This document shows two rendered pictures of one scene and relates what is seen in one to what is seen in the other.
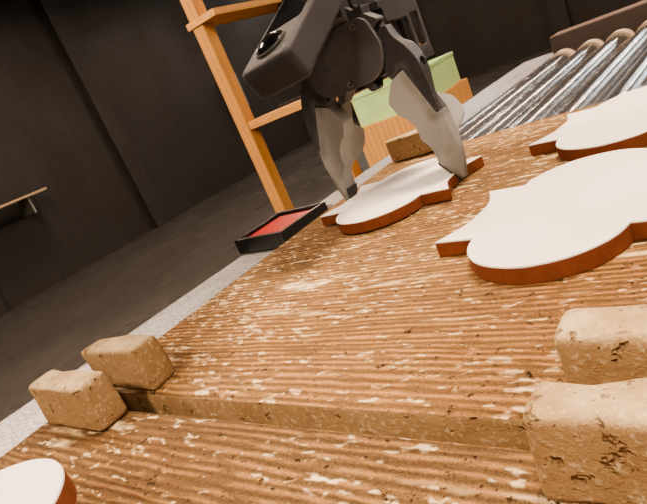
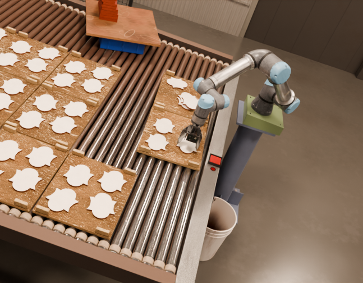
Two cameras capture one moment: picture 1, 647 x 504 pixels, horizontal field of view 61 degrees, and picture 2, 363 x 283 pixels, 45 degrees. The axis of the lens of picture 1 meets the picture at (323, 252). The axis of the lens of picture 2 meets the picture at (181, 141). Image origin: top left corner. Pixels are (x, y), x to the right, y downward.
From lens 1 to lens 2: 269 cm
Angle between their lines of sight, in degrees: 110
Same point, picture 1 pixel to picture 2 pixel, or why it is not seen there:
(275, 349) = (186, 121)
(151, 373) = not seen: hidden behind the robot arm
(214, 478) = (182, 112)
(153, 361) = not seen: hidden behind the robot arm
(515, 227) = (168, 123)
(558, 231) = (164, 121)
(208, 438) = (185, 114)
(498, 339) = (168, 115)
